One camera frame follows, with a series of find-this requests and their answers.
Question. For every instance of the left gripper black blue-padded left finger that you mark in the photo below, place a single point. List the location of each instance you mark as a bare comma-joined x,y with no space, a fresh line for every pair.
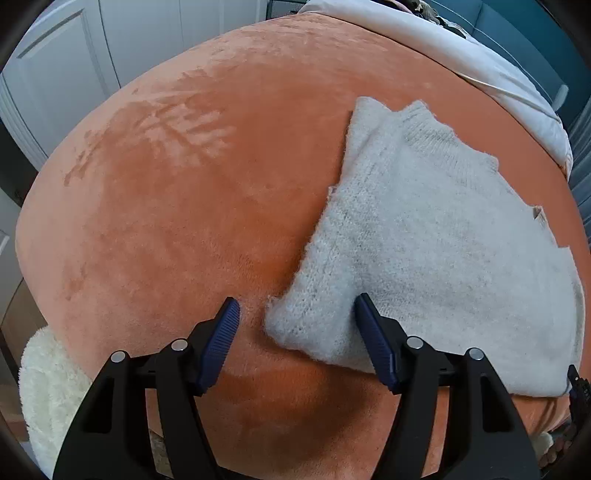
109,437

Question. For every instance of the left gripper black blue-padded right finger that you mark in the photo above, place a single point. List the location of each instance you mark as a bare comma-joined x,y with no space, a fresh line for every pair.
485,436

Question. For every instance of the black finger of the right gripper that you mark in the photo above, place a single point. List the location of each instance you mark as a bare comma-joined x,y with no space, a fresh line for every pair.
579,394

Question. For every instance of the cream knitted sweater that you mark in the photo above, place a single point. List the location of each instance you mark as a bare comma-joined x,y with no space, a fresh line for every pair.
429,228

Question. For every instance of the dark patterned clothes pile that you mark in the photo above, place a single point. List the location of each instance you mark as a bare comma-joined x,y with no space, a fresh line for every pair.
425,11

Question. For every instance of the cream fluffy rug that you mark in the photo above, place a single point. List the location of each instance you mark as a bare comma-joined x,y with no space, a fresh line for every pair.
51,388

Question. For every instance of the blue-grey curtain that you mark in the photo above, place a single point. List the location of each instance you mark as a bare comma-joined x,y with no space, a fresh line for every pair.
579,181

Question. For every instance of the orange plush bed blanket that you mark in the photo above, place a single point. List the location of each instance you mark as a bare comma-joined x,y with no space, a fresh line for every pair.
205,178

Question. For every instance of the white duvet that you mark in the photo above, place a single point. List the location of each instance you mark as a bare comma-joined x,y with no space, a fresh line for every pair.
466,57

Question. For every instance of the white wardrobe doors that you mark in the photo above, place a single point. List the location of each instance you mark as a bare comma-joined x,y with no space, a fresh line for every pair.
77,54

